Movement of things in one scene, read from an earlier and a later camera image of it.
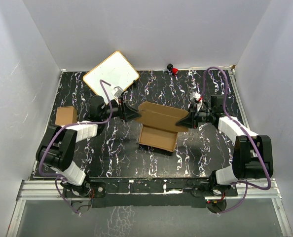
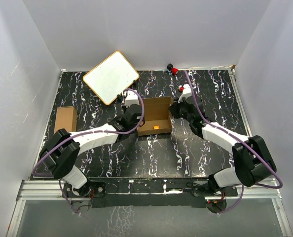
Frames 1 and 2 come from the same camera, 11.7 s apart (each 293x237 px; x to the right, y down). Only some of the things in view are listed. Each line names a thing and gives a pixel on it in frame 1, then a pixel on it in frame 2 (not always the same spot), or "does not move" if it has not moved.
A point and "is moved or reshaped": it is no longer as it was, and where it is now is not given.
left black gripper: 125,112 → 126,109
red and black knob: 173,70 does not move
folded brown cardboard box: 65,115 does not move
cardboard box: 159,130 is moved or reshaped
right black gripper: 190,120 → 174,108
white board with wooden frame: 116,71 does not move
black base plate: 148,192 does not move
